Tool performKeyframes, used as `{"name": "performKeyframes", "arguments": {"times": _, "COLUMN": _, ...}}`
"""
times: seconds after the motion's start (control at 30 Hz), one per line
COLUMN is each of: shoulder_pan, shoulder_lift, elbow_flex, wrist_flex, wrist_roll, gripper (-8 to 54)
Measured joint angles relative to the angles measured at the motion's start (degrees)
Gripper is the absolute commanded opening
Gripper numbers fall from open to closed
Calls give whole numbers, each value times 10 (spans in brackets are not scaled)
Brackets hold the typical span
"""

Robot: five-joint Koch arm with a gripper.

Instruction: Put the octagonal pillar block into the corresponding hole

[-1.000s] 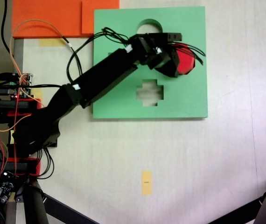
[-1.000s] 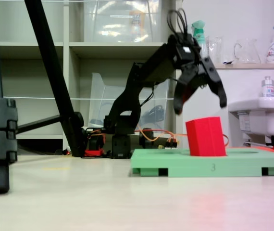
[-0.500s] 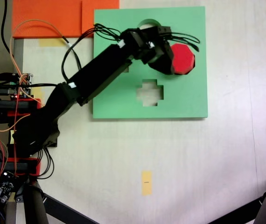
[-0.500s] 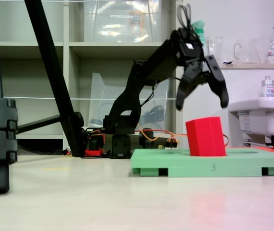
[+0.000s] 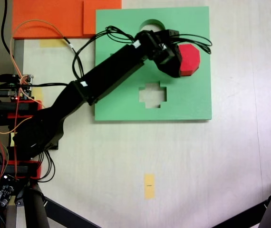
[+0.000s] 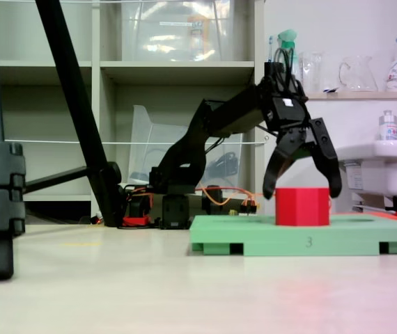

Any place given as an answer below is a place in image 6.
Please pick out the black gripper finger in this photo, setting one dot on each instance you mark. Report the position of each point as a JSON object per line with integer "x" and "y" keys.
{"x": 278, "y": 156}
{"x": 325, "y": 149}

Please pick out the red octagonal pillar block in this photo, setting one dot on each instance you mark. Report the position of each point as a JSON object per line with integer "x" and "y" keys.
{"x": 303, "y": 207}

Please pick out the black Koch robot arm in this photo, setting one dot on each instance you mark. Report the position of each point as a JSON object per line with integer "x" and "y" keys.
{"x": 233, "y": 115}

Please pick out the glass measuring beaker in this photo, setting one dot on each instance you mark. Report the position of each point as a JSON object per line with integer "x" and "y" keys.
{"x": 313, "y": 73}

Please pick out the small blue white packet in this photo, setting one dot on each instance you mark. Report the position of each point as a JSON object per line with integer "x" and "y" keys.
{"x": 331, "y": 89}

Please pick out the motor driver circuit board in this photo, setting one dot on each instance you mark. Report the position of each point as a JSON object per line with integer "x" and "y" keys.
{"x": 249, "y": 208}

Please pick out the clear sanitizer bottle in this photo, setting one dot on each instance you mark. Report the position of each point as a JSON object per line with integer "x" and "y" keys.
{"x": 389, "y": 128}

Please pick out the blue toothbrush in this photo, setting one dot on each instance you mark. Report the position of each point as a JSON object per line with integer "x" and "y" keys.
{"x": 271, "y": 48}

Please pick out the white sink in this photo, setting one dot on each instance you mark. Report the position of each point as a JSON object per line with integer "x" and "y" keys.
{"x": 393, "y": 167}

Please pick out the green spray bottle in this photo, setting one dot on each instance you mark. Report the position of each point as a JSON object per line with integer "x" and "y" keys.
{"x": 287, "y": 36}

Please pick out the glass pitcher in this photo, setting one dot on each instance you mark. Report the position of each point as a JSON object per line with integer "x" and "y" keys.
{"x": 358, "y": 76}

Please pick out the green shape sorter board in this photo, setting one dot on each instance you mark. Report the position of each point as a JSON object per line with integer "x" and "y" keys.
{"x": 289, "y": 240}

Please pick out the orange labelled packet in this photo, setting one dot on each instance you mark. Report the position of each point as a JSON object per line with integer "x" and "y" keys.
{"x": 198, "y": 35}

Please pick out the beige shelf unit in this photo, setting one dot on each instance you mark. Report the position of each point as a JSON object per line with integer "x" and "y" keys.
{"x": 174, "y": 67}

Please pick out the clear tilted plastic bin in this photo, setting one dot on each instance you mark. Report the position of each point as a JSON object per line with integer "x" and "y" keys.
{"x": 142, "y": 132}

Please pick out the clear plastic storage box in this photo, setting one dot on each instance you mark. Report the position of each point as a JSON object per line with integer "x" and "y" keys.
{"x": 149, "y": 31}

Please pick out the black tripod brace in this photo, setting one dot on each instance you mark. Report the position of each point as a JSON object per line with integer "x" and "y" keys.
{"x": 55, "y": 179}

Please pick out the wooden wall ledge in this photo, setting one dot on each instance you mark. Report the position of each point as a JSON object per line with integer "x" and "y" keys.
{"x": 358, "y": 96}

